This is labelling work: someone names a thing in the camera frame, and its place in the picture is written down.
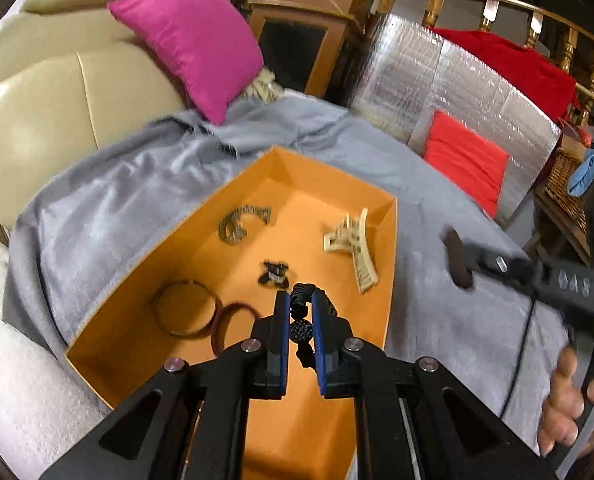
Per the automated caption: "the wicker basket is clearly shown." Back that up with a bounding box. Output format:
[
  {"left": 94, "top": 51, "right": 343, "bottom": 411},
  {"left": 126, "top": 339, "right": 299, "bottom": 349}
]
[{"left": 544, "top": 147, "right": 593, "bottom": 251}]

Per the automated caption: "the pink pillow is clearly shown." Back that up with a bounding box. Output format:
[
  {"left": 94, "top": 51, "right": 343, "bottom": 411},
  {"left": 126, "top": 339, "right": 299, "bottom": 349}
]
[{"left": 108, "top": 0, "right": 264, "bottom": 126}]

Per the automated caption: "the maroon bangle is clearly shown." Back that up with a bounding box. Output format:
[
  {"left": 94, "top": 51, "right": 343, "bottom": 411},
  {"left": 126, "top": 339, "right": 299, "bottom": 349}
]
[{"left": 211, "top": 302, "right": 263, "bottom": 356}]

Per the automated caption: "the white fuzzy blanket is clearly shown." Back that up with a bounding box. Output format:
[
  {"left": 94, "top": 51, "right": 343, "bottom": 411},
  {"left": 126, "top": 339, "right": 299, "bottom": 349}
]
[{"left": 0, "top": 220, "right": 108, "bottom": 480}]

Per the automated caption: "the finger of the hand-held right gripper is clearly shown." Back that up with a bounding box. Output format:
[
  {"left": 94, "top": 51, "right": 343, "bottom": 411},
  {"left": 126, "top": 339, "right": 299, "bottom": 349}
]
[{"left": 442, "top": 227, "right": 535, "bottom": 291}]

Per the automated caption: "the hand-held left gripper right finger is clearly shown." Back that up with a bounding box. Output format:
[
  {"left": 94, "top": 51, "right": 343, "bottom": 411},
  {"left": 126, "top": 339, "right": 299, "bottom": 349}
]
[{"left": 311, "top": 291, "right": 560, "bottom": 480}]

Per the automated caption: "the grey bangle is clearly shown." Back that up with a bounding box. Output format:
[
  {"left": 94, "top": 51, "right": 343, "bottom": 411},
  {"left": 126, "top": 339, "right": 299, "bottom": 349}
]
[{"left": 152, "top": 280, "right": 219, "bottom": 338}]

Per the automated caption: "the blue cloth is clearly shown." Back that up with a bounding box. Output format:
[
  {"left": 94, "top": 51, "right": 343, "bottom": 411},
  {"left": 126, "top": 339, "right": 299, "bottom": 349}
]
[{"left": 567, "top": 147, "right": 594, "bottom": 197}]

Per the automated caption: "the silver foil mat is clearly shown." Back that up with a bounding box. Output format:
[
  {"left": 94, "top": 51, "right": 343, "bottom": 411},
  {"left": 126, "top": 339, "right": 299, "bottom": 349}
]
[{"left": 349, "top": 12, "right": 563, "bottom": 226}]

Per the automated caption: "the person's right hand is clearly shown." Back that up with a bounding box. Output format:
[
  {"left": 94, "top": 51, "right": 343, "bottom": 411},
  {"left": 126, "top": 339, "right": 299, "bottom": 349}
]
[{"left": 537, "top": 342, "right": 594, "bottom": 458}]

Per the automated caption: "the black cable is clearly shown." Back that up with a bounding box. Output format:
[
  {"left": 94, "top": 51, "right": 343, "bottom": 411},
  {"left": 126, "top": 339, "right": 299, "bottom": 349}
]
[{"left": 500, "top": 295, "right": 538, "bottom": 418}]

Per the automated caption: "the black beaded scrunchie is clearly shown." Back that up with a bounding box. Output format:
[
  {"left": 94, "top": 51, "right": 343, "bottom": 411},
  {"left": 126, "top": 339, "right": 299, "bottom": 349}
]
[{"left": 288, "top": 282, "right": 338, "bottom": 368}]

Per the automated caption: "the cream hair claw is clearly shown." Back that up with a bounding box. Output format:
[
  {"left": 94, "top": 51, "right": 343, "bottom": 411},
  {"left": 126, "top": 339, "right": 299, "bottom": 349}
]
[{"left": 323, "top": 207, "right": 380, "bottom": 295}]

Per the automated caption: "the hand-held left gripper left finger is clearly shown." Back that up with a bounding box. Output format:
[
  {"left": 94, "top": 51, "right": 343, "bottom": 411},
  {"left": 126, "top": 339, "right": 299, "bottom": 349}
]
[{"left": 39, "top": 290, "right": 292, "bottom": 480}]

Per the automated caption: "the red pillow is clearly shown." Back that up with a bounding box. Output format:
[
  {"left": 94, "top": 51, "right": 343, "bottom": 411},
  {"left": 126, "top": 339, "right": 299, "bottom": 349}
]
[{"left": 422, "top": 111, "right": 509, "bottom": 218}]

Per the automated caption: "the orange cardboard box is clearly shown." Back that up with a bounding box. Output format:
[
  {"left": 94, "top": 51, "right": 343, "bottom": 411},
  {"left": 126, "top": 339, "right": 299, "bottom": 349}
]
[{"left": 66, "top": 146, "right": 398, "bottom": 480}]

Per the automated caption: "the cream fringed cloth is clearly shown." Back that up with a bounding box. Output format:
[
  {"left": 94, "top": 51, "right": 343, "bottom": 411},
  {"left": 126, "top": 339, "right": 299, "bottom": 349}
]
[{"left": 242, "top": 70, "right": 283, "bottom": 103}]

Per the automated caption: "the small black hair clip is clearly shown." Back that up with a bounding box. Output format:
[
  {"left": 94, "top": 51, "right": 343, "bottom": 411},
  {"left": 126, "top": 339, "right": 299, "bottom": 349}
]
[{"left": 258, "top": 260, "right": 290, "bottom": 288}]

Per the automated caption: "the grey cloth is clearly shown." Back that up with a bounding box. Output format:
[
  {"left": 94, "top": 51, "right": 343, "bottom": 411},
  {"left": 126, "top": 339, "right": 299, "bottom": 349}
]
[{"left": 2, "top": 95, "right": 578, "bottom": 461}]

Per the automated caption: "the wooden stair railing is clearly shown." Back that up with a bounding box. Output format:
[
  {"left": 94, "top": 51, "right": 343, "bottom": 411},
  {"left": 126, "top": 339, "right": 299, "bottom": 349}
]
[{"left": 372, "top": 0, "right": 594, "bottom": 126}]

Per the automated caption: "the beige leather sofa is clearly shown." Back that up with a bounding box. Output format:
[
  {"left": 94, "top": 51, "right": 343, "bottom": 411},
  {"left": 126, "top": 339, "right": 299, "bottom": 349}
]
[{"left": 0, "top": 0, "right": 193, "bottom": 231}]

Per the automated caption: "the red cloth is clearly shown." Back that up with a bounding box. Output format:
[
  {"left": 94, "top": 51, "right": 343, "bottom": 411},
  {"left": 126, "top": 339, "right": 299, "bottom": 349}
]
[{"left": 432, "top": 27, "right": 577, "bottom": 121}]

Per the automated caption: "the wooden cabinet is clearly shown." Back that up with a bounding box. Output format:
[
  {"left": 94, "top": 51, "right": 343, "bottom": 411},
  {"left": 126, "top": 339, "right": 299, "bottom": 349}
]
[{"left": 242, "top": 0, "right": 365, "bottom": 98}]

